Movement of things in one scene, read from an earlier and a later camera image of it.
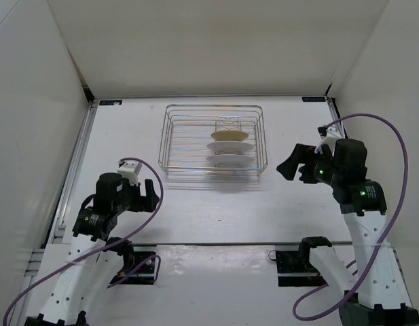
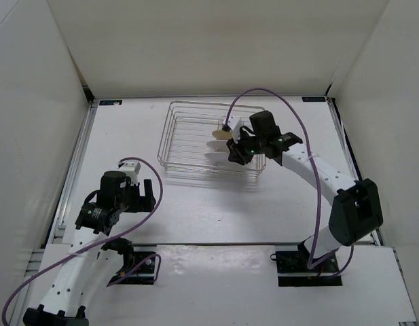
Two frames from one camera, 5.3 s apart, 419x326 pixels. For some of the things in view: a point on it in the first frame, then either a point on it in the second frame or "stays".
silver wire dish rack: [213, 140] stays
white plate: [230, 147] stays
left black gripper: [146, 204] stays
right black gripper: [301, 155] to [236, 154]
